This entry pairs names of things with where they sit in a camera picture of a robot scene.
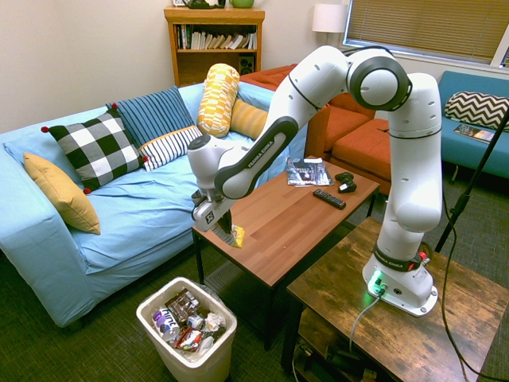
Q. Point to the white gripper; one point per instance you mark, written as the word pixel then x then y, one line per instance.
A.
pixel 208 213

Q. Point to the yellow chip bag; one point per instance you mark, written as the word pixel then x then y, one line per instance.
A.
pixel 239 236

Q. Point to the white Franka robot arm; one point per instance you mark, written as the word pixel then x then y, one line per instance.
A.
pixel 413 191

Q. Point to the white plastic trash bin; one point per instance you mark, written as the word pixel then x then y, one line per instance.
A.
pixel 207 358

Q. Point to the dark floor vent grille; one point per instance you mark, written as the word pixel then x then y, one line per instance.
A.
pixel 222 276

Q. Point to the brown wooden coffee table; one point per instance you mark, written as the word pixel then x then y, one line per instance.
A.
pixel 294 227

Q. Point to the brown candy wrapper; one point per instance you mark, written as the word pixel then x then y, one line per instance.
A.
pixel 183 304

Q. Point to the light blue covered sofa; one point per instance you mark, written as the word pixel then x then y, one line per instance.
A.
pixel 139 207

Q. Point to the crumpled white paper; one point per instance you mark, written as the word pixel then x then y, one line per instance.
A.
pixel 214 320

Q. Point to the white navy striped pillow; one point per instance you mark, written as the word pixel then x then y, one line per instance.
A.
pixel 173 145

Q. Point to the dark cover magazine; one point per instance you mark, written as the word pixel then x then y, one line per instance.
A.
pixel 310 173

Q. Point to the black remote control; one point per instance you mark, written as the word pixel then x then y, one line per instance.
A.
pixel 329 199

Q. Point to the mustard ribbed pillow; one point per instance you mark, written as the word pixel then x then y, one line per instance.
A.
pixel 248 119

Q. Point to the purple label hint bottle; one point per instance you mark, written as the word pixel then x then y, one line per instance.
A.
pixel 167 324

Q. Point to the red snack wrapper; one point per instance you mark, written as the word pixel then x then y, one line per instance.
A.
pixel 189 338

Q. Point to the yellow white patterned bolster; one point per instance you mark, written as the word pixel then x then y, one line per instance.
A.
pixel 218 101

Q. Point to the black game controller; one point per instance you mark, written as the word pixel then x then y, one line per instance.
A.
pixel 345 181

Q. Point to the blue striped pillow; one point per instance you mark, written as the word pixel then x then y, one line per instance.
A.
pixel 153 113

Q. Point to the black white checkered pillow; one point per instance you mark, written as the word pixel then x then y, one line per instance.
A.
pixel 97 149

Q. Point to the orange ottoman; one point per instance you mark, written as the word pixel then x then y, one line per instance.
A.
pixel 366 147

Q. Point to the orange armchair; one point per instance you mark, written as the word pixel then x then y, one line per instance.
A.
pixel 346 119

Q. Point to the black small speaker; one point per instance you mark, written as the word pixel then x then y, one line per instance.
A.
pixel 246 64

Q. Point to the wooden bookshelf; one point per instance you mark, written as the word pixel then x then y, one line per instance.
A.
pixel 210 63

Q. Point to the plain mustard yellow pillow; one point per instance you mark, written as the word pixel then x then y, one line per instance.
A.
pixel 63 195

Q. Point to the row of paperback books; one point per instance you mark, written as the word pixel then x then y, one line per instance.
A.
pixel 216 40

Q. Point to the rustic dark wooden table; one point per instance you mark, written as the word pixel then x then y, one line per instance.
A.
pixel 397 342

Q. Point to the green bowl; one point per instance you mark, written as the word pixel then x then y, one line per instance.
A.
pixel 241 3

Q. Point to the white shade floor lamp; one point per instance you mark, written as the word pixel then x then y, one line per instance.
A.
pixel 329 18

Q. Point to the teal sofa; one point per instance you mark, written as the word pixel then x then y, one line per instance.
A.
pixel 469 153

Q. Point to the colourful thin magazine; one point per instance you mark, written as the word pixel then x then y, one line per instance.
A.
pixel 473 133

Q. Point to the black white chevron pillow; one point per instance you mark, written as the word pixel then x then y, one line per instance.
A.
pixel 473 107

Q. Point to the brown window blinds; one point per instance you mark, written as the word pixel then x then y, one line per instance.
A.
pixel 425 24

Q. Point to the black camera stand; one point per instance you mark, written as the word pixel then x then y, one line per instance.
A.
pixel 463 199

